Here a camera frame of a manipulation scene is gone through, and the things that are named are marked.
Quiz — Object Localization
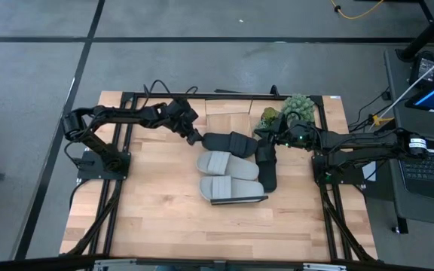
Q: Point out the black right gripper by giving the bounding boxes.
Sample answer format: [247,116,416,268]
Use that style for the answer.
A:
[254,114,316,148]

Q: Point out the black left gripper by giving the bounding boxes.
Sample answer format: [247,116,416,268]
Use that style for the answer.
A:
[163,98,205,147]

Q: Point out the wooden shelf with black frame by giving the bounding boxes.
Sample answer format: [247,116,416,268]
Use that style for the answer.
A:
[204,99,270,206]

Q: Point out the black slide sandal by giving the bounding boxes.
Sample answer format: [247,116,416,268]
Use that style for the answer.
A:
[201,131,258,159]
[256,137,278,193]

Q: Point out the grey slide sandal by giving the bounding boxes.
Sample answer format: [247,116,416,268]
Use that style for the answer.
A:
[198,175,266,202]
[196,150,260,181]

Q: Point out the small leafy artificial plant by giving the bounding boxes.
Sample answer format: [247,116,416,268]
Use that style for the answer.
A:
[256,107,284,131]

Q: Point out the round green artificial plant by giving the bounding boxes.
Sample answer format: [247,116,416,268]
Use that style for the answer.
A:
[281,93,316,123]

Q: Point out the white paper sheet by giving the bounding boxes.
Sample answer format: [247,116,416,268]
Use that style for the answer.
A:
[363,160,378,182]

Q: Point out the yellow clamp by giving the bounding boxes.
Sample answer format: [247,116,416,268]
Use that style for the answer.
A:
[371,114,395,127]

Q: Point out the dark grey desk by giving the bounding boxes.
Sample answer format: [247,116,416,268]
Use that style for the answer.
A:
[384,48,434,235]

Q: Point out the white rod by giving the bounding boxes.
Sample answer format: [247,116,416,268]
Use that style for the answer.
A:
[369,47,434,129]

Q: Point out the black laptop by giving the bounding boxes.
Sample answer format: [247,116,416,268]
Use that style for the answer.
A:
[399,145,434,200]

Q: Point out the black power adapter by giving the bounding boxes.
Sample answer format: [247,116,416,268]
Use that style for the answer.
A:
[408,50,434,90]

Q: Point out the black stand legs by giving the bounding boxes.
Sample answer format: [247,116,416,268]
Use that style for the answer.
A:
[397,0,434,63]

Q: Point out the black overhead rig bar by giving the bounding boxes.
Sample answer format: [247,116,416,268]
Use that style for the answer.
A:
[0,254,434,271]

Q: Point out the black metal table frame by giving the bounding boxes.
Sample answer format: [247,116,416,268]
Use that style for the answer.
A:
[60,84,378,264]

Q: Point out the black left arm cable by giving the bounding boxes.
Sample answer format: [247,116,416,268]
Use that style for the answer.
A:
[143,79,199,102]

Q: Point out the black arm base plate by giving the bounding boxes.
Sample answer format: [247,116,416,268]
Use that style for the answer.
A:
[76,150,132,181]
[312,156,365,185]

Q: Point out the black plug cable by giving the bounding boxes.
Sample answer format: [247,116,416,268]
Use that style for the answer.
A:
[348,87,391,133]

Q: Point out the silver bracket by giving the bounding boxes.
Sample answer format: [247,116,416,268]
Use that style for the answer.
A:
[302,262,348,271]
[93,258,138,271]

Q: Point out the yellow cable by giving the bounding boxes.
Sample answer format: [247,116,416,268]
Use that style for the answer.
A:
[329,0,386,20]

